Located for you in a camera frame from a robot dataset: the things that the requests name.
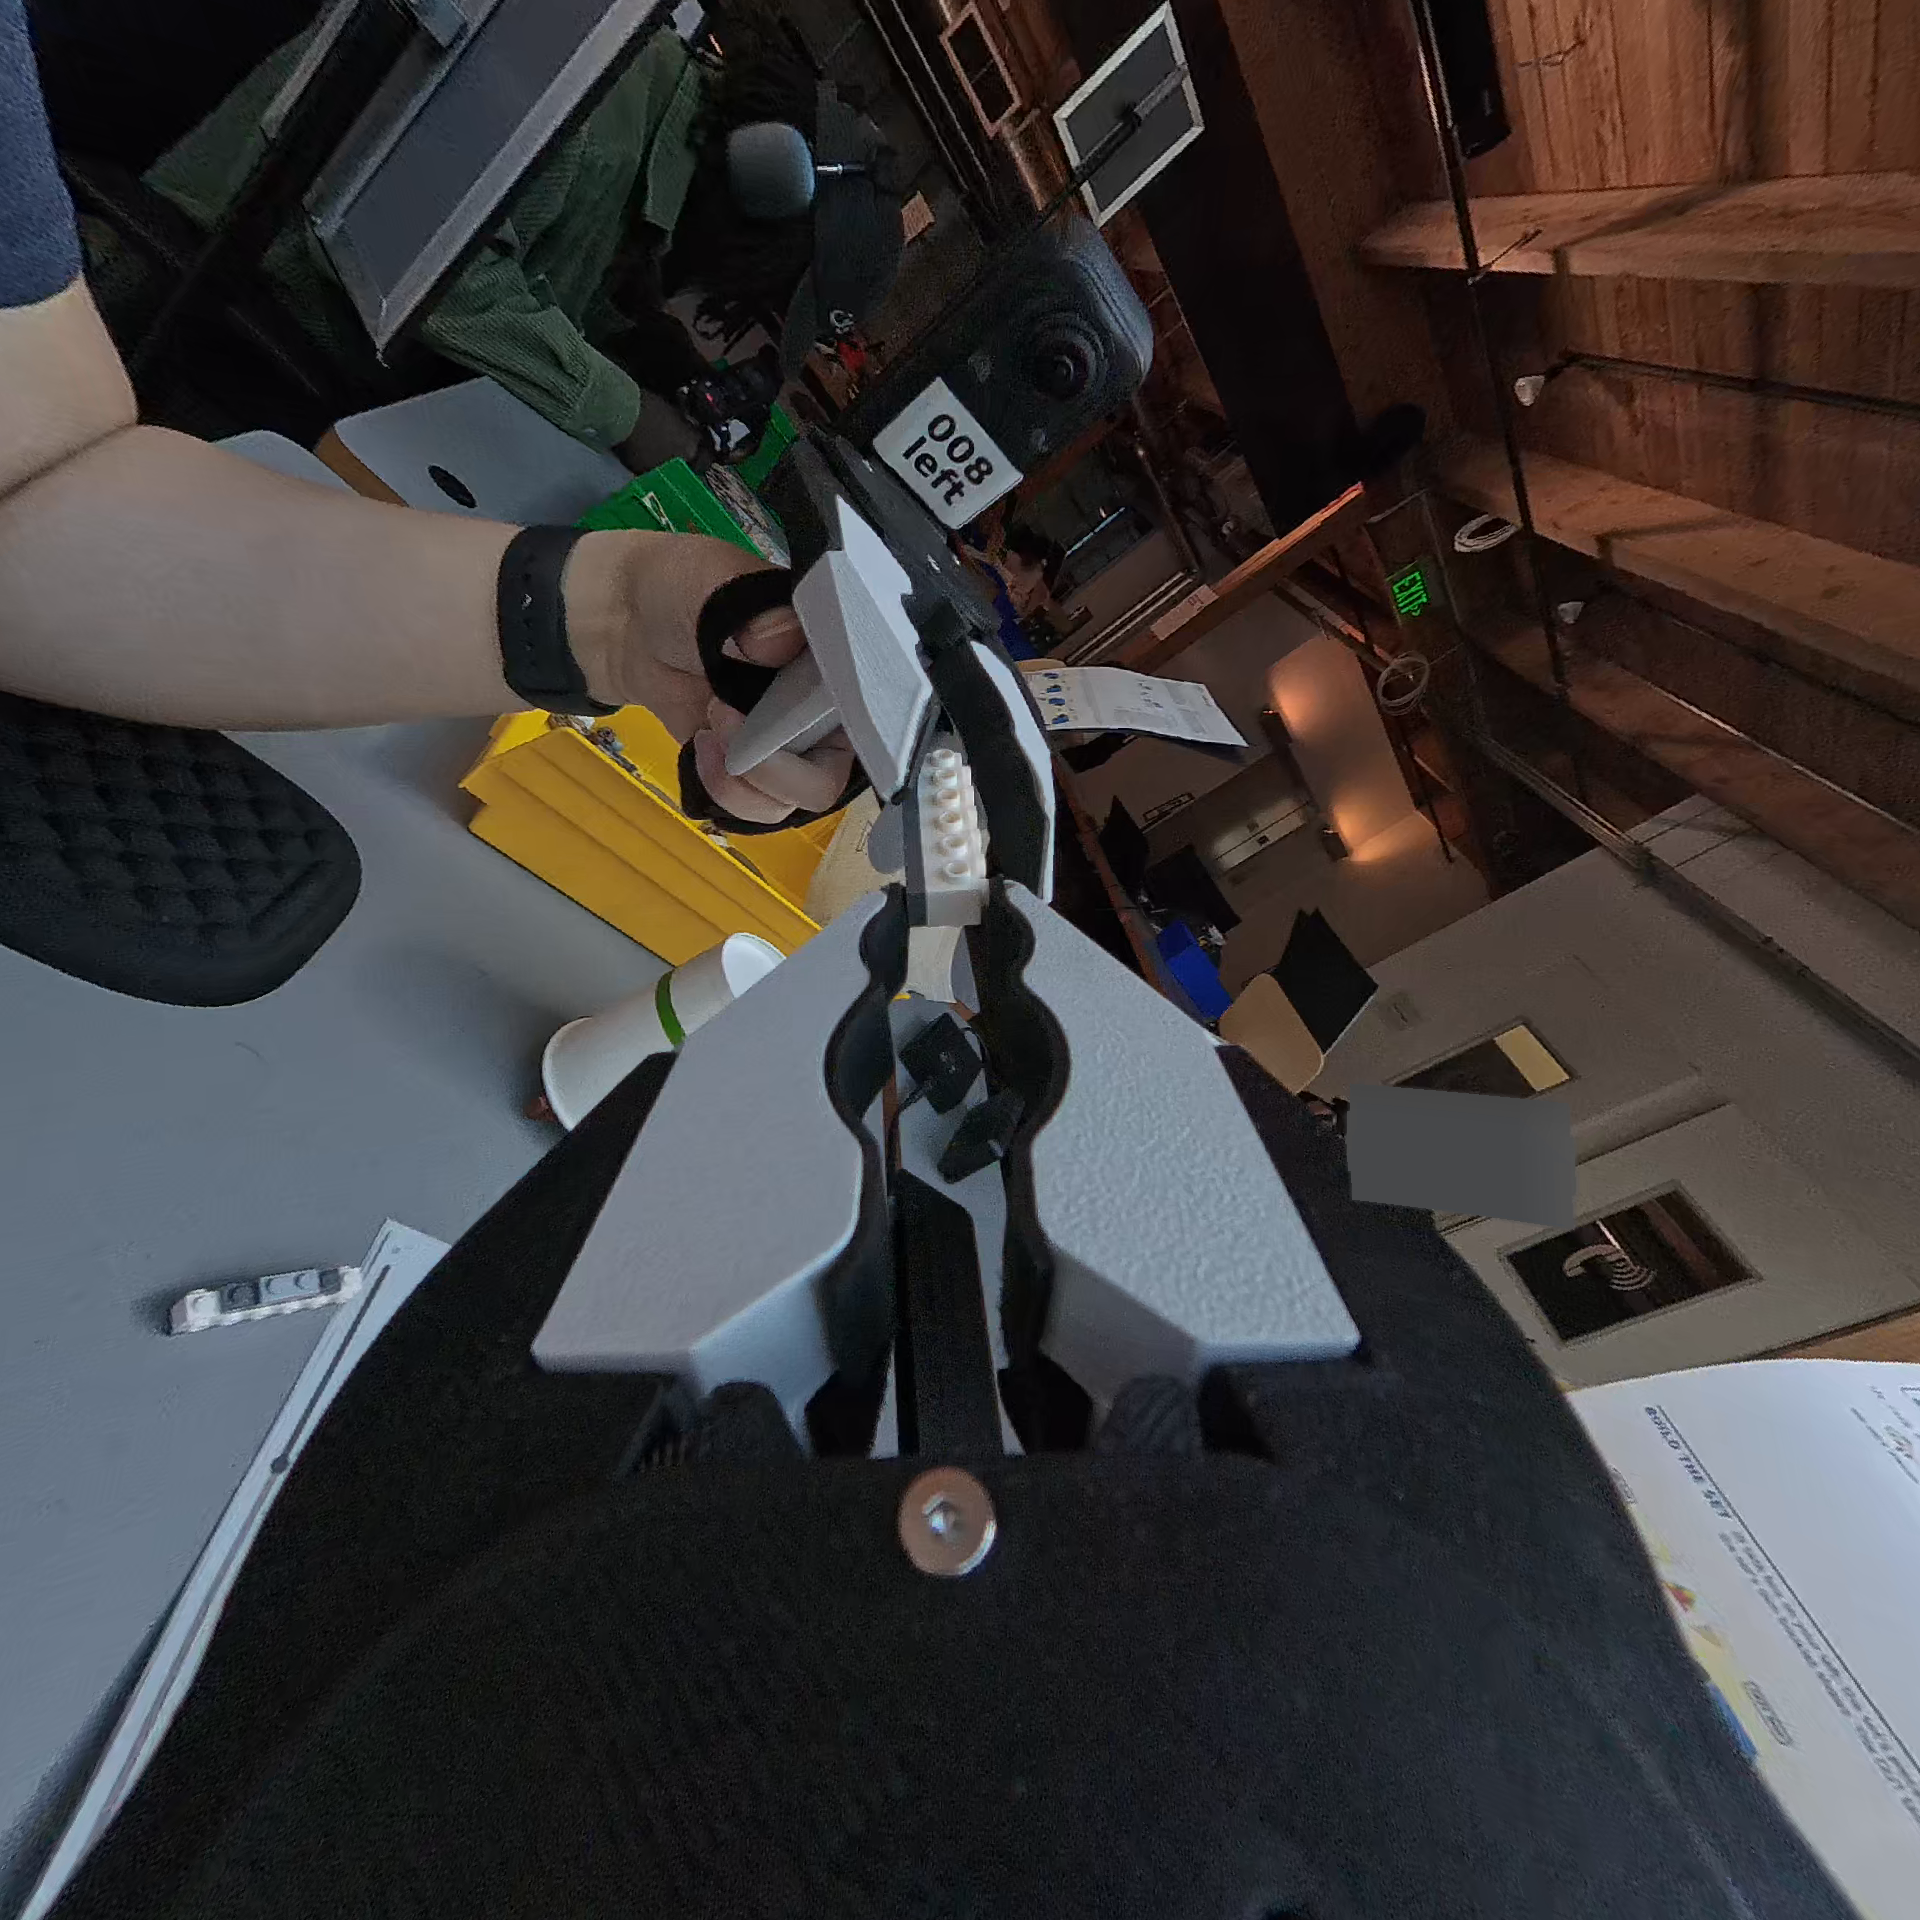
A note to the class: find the green exit sign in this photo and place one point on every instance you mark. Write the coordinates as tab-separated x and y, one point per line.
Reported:
1411	588

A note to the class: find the light grey lego plate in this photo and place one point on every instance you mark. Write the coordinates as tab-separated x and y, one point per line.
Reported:
264	1298

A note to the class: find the green plastic bin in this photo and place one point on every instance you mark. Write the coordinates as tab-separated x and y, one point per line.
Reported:
661	502

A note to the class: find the person's left forearm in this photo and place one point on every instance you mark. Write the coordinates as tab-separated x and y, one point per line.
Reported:
255	569

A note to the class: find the grey framed panel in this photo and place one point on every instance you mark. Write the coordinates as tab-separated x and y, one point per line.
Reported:
452	164

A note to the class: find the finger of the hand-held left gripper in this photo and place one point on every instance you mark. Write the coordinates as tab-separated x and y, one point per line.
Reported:
869	661
1028	749

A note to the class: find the printed instruction sheet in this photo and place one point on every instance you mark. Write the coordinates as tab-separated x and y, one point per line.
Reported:
1141	705
1771	1576

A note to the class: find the yellow plastic bin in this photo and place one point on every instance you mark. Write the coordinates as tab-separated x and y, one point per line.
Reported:
600	825

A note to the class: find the white lego brick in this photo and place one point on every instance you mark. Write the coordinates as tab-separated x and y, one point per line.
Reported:
950	856

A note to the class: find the black wrist band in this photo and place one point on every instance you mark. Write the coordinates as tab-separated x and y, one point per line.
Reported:
540	621

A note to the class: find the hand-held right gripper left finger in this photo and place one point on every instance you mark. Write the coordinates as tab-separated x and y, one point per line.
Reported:
704	1201

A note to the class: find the white paper cup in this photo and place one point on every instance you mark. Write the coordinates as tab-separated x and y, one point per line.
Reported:
629	1035

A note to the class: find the white light panel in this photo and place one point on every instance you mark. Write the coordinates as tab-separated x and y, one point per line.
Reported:
1133	106

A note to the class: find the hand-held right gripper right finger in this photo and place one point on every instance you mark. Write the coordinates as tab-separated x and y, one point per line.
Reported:
1184	1201

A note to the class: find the black mesh cushion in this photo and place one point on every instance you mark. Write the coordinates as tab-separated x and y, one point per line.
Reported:
149	856

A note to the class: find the black framed logo sign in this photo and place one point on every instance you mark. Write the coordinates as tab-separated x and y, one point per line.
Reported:
1629	1260

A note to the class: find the person's left hand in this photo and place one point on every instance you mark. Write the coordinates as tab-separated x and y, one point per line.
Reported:
645	628

